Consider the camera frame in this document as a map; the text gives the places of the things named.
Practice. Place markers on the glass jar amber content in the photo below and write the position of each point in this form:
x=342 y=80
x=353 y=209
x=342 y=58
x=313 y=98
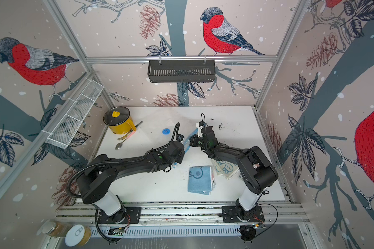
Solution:
x=54 y=229

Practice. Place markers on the yellow pot with lid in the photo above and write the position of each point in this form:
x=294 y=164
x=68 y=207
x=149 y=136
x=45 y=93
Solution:
x=119 y=120

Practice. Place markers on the pink handled fork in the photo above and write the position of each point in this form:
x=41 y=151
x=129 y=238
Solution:
x=127 y=135

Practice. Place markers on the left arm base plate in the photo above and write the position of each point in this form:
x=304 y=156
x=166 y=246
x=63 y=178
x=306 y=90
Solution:
x=126 y=215

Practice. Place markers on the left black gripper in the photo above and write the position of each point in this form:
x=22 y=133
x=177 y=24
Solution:
x=181 y=157

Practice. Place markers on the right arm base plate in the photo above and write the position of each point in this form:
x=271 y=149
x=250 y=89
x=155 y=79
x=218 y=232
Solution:
x=236 y=214

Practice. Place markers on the white mesh wall basket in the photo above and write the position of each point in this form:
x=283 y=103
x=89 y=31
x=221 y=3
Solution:
x=65 y=131

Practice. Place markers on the clear vacuum bag blue zip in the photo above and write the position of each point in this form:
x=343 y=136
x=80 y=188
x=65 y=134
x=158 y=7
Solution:
x=161 y=125

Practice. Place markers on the cream towel blue faces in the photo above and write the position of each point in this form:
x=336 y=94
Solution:
x=225 y=169

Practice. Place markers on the tin can white lid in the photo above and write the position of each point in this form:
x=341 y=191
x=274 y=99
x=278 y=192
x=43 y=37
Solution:
x=78 y=235

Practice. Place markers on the black wire shelf basket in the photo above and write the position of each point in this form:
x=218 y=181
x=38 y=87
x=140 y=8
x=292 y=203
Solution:
x=182 y=71

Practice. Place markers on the metal spoon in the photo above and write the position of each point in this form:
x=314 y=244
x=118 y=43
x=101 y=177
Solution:
x=119 y=145

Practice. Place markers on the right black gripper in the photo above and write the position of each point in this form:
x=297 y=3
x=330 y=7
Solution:
x=194 y=141

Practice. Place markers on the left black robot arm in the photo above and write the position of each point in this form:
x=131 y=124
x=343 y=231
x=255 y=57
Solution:
x=95 y=180

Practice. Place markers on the blue folded towel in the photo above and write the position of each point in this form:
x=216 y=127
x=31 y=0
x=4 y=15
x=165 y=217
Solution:
x=200 y=180

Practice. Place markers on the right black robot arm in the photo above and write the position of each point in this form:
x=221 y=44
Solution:
x=255 y=168

